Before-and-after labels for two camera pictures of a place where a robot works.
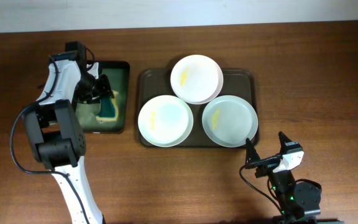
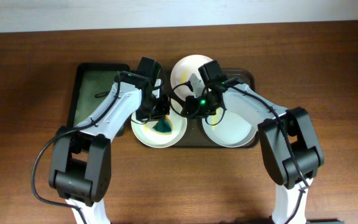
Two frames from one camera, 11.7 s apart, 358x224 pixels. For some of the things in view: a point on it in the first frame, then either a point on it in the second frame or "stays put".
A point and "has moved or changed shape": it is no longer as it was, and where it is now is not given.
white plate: x=196 y=79 stays put
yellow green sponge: x=109 y=109 has moved or changed shape
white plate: x=228 y=121 stays put
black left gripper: x=106 y=93 to x=145 y=116
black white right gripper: x=266 y=166 to x=192 y=112
